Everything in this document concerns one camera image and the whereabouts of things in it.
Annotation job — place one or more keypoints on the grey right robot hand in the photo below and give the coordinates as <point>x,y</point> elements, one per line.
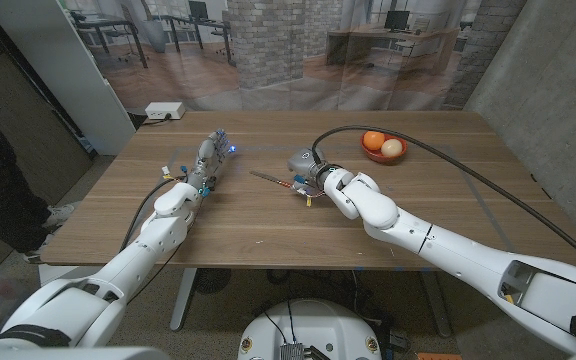
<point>303,161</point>

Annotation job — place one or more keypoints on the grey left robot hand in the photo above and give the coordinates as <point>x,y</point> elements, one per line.
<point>205,162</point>

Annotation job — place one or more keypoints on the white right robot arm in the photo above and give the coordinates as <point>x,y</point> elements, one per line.
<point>468,255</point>

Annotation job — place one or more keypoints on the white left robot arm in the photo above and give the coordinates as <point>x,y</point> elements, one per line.
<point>133,265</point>

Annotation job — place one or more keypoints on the orange toy fruit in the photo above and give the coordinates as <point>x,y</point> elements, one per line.
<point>373,140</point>

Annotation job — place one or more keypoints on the cream toy fruit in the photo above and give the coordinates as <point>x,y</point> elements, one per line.
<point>392,148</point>

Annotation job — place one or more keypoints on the white power box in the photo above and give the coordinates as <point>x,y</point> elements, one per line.
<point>164,110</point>

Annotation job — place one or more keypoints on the red bowl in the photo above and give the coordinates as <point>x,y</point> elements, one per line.
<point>375,155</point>

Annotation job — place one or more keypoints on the printed office backdrop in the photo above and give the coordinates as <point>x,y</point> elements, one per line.
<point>268,50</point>

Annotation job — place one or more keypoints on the black round fan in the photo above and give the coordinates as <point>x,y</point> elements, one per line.
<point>212,280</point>

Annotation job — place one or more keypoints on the grey table leg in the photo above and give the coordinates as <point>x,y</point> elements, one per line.
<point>183,300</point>
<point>437,305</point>

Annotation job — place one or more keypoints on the white board panel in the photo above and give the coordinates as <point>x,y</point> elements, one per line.
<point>68,75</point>

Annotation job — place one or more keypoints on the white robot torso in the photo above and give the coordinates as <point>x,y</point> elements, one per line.
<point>313,325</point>

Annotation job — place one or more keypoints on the orange flat object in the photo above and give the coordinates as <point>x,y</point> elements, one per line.
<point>438,356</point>

